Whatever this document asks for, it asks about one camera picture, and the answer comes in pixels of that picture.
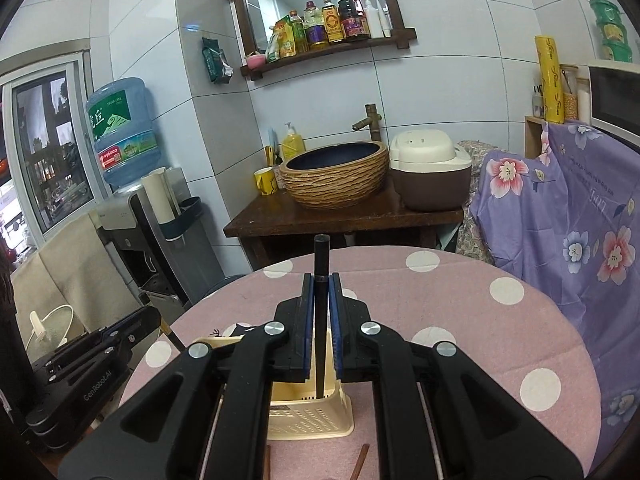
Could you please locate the yellow mug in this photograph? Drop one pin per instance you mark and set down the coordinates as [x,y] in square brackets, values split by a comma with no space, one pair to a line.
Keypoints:
[265,181]

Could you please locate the yellow green refill pouch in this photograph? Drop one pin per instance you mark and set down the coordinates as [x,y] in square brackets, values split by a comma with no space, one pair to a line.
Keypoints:
[284,37]

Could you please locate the aluminium framed window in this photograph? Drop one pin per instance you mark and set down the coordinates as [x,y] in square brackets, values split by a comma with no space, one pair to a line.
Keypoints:
[45,160]

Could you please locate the green glass bottle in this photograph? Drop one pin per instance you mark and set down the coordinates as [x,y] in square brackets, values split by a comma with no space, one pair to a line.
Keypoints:
[298,32]

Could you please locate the green instant noodle bowl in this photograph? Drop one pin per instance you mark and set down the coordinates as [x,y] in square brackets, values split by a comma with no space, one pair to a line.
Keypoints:
[605,10]
[612,31]
[616,51]

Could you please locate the dark teal holder bin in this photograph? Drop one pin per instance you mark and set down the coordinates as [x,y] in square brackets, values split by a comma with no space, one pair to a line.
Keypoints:
[182,222]

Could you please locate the grey water dispenser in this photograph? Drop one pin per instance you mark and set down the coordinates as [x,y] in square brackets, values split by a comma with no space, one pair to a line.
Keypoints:
[125,225]

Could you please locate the purple floral cloth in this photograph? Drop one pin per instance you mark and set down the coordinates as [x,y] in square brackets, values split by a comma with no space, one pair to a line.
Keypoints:
[575,200]

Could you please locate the dark soy sauce bottle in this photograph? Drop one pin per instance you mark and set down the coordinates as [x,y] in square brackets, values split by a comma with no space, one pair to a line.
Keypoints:
[352,17]

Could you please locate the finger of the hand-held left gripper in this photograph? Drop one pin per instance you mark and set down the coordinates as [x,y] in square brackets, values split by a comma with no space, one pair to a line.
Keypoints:
[112,365]
[70,355]

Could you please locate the pink polka dot tablecloth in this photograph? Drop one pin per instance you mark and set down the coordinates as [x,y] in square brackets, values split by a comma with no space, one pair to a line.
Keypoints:
[450,305]

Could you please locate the white canister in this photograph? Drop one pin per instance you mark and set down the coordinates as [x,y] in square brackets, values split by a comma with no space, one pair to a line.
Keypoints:
[583,102]

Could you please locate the white rolled sheet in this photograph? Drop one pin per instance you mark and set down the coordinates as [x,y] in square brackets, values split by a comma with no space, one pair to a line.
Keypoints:
[159,195]

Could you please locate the white microwave oven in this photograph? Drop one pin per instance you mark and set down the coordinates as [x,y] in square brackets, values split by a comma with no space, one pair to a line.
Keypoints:
[616,95]

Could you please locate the grey paisley cloth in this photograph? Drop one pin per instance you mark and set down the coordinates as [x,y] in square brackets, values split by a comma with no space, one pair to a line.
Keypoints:
[472,247]

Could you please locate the white and brown rice cooker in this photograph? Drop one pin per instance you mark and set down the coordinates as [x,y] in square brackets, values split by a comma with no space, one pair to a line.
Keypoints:
[425,185]

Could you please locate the yellow soap pump bottle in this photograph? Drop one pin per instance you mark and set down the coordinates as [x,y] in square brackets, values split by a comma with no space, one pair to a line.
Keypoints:
[293,146]

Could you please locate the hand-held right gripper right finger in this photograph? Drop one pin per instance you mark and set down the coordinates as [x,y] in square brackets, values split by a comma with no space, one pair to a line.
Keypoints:
[333,320]

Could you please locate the blue water jug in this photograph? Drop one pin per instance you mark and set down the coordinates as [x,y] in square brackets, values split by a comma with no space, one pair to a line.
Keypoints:
[122,130]

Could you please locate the wooden framed mirror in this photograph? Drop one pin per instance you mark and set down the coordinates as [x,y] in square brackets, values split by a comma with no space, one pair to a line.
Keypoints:
[270,10]

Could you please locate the yellow cling film box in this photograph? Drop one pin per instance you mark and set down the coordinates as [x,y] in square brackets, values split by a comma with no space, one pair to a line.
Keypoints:
[550,80]

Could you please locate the beige perforated utensil holder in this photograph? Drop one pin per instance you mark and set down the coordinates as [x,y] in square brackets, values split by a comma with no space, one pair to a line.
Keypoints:
[310,420]

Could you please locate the white plastic bottle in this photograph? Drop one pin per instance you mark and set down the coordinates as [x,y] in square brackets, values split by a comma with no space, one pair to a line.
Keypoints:
[372,20]

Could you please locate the light wooden shelf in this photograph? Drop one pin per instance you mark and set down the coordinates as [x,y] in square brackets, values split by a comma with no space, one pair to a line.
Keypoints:
[532,136]

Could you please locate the woven pattern wash basin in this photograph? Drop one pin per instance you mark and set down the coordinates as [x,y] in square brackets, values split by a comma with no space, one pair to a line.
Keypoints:
[330,185]

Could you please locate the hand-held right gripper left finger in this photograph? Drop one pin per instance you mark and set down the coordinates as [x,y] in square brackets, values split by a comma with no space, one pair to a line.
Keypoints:
[310,320]

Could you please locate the dark wooden washstand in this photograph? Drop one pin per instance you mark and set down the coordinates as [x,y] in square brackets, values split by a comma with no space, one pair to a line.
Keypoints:
[350,220]

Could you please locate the cooking oil bottle purple label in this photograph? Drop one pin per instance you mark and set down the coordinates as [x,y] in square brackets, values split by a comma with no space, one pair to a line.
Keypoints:
[315,30]

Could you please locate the yellow label sauce bottle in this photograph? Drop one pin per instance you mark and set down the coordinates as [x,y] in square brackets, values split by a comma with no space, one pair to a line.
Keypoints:
[333,22]

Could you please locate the black chopstick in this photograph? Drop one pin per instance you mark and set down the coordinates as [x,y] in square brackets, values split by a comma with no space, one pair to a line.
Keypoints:
[321,260]

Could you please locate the pink small bowl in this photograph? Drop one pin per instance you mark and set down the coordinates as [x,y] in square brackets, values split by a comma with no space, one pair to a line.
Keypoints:
[255,61]

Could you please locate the bamboo style bronze faucet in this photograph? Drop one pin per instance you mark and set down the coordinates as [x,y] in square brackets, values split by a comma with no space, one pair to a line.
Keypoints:
[375,125]

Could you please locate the white pot lid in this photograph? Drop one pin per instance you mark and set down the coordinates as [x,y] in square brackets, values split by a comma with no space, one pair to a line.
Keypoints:
[55,321]

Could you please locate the glass jar wooden lid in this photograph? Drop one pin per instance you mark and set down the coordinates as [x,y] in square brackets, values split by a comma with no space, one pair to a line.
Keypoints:
[569,95]

